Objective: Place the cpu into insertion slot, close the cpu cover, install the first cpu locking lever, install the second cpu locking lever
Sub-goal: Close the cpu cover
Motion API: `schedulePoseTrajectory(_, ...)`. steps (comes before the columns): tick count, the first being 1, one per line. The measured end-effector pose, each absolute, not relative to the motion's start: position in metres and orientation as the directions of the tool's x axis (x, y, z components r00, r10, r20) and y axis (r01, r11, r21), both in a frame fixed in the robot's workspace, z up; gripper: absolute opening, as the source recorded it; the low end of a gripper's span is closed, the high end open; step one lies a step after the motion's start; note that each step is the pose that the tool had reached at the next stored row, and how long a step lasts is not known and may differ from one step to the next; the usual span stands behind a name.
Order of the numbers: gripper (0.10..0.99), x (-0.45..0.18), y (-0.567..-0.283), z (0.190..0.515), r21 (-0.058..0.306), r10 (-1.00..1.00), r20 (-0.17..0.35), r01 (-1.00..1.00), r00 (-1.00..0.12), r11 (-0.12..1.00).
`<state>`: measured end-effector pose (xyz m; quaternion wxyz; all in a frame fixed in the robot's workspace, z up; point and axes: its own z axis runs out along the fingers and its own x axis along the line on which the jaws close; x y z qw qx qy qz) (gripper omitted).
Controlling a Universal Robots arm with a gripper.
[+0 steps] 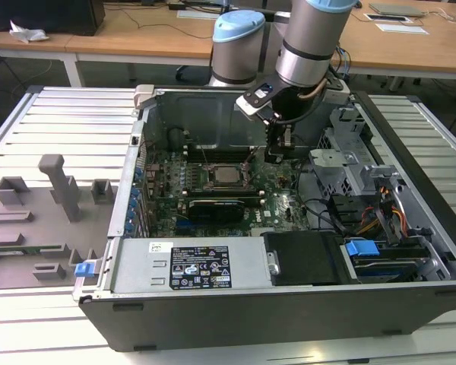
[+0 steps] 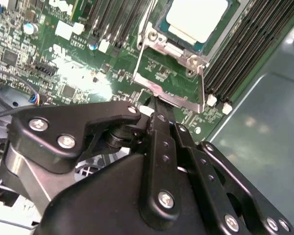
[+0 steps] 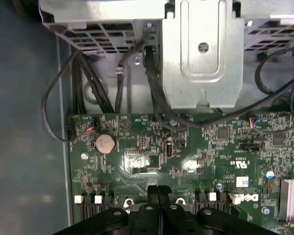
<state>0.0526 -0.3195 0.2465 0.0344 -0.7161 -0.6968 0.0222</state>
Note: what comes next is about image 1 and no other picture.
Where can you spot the metal locking lever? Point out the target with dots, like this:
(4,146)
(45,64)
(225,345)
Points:
(203,156)
(251,155)

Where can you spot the silver CPU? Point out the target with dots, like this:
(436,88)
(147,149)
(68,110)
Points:
(225,175)

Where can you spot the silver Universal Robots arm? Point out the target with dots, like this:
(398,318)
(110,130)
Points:
(311,38)

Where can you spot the black RAM slot bank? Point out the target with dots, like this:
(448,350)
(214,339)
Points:
(220,155)
(224,194)

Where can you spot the CPU socket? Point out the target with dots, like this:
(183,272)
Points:
(209,183)

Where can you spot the silver metal drive cage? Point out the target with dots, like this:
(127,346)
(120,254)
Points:
(338,167)

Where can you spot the green motherboard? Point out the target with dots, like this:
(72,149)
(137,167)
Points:
(273,209)

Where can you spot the black round case fan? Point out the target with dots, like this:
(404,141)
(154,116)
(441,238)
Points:
(176,137)

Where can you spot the black graphics card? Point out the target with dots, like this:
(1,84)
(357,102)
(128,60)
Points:
(216,211)

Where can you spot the wooden desk with laptop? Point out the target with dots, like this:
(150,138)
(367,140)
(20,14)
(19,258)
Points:
(395,49)

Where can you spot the black plastic shroud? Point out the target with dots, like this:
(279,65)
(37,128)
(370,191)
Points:
(304,258)

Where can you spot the grey laptop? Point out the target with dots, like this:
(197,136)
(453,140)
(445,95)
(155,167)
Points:
(397,9)

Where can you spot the hard disk in blue carrier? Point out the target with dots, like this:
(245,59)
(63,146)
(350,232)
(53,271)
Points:
(361,249)

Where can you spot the wooden desk with monitor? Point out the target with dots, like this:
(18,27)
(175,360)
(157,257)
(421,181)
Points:
(129,38)

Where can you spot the black open PC case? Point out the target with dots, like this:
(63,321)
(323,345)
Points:
(251,319)

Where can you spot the silver power supply unit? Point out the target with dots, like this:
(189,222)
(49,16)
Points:
(137,266)

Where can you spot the blue case latch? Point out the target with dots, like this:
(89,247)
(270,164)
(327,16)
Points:
(83,269)

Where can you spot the black monitor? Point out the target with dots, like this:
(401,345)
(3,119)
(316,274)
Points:
(42,15)

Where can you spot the crumpled white paper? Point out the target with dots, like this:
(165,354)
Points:
(28,33)

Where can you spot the grey parts rack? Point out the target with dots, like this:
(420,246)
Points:
(42,228)

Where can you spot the green RAM stick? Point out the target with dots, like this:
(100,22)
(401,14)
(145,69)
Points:
(42,249)

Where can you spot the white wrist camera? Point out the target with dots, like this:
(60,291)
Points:
(256,99)

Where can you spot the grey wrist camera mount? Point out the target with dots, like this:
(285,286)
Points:
(336,94)

